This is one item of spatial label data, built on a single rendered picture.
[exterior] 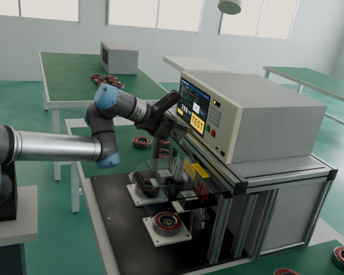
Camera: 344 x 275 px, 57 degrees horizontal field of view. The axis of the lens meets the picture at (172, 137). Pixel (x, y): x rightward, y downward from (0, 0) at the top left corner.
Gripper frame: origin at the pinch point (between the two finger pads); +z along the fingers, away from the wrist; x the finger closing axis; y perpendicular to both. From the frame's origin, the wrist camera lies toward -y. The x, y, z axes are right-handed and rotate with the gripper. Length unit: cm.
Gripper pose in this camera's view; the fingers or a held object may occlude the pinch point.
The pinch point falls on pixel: (190, 128)
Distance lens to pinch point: 112.6
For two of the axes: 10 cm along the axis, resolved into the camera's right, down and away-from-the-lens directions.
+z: 7.8, 3.3, 5.4
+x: 3.9, 4.3, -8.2
